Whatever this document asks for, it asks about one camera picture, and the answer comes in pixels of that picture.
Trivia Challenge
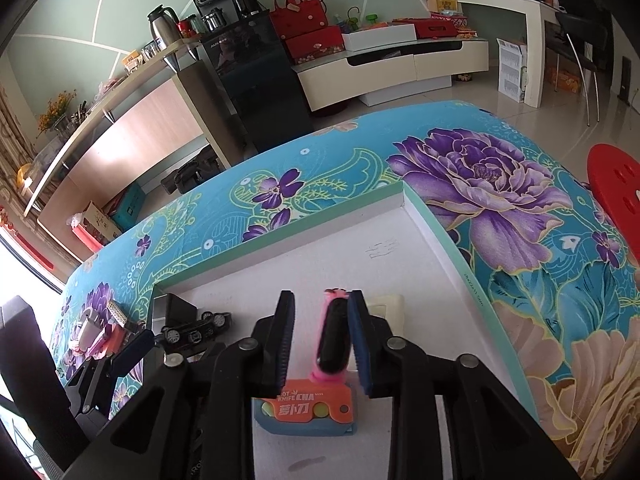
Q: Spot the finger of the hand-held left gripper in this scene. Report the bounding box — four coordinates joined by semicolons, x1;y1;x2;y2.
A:
75;329;156;416

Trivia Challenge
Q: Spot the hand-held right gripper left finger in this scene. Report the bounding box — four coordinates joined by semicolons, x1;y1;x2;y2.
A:
65;290;297;480

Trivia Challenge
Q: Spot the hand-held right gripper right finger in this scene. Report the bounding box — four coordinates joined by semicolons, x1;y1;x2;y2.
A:
348;290;581;480

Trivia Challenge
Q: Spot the pink smart band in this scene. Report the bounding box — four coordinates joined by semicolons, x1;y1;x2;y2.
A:
310;287;351;381

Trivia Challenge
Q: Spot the black power adapter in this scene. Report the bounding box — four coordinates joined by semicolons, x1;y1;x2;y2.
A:
150;292;198;333

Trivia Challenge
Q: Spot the orange toy knife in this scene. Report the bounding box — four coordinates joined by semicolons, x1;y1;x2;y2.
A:
251;380;358;436

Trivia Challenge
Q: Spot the black toy car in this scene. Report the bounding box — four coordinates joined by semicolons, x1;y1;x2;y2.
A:
161;311;233;356

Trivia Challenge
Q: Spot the teal cardboard box lid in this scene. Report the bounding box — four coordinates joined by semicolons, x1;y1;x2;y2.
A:
145;180;541;480

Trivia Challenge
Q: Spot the magenta plastic stick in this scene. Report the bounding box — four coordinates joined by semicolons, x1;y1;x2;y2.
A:
97;327;126;361

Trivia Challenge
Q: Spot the white power adapter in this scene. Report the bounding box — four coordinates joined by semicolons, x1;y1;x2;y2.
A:
70;310;108;356

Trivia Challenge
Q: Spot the small red gift bag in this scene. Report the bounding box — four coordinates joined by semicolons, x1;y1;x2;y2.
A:
67;212;103;253

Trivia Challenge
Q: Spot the beige paper bag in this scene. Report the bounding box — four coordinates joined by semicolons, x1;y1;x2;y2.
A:
82;201;123;246

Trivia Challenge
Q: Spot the teal storage box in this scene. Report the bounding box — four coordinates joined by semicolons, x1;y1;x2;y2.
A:
110;182;148;228

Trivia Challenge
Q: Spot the wooden shelf unit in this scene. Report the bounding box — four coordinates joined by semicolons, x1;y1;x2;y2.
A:
22;40;236;248

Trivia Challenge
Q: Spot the yellow flower bouquet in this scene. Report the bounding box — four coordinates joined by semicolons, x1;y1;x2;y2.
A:
37;90;78;136

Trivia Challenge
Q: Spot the cream television stand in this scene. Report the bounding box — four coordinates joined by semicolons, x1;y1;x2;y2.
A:
292;37;490;111

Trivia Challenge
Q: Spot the black water dispenser cabinet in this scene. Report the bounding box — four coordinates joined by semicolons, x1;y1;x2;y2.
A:
194;0;315;153

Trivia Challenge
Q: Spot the red plastic stool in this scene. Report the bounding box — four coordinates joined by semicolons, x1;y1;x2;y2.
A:
586;143;640;256

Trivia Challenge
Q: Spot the red gift box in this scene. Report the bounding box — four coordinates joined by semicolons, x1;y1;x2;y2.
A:
285;25;346;65

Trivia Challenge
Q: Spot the flat white box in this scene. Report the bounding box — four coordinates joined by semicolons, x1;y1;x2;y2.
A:
342;24;417;52

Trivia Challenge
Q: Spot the white printed carton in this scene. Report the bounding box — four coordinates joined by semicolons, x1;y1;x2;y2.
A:
496;37;528;106

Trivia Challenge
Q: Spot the steel kettle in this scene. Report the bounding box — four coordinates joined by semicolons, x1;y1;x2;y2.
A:
146;5;181;51

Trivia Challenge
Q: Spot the flat red box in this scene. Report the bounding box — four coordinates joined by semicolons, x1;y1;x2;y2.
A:
415;17;460;40

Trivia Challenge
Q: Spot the white desk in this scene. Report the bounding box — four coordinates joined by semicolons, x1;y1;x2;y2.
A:
447;0;576;108

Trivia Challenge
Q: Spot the black chair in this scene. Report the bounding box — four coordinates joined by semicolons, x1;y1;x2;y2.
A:
542;10;616;126

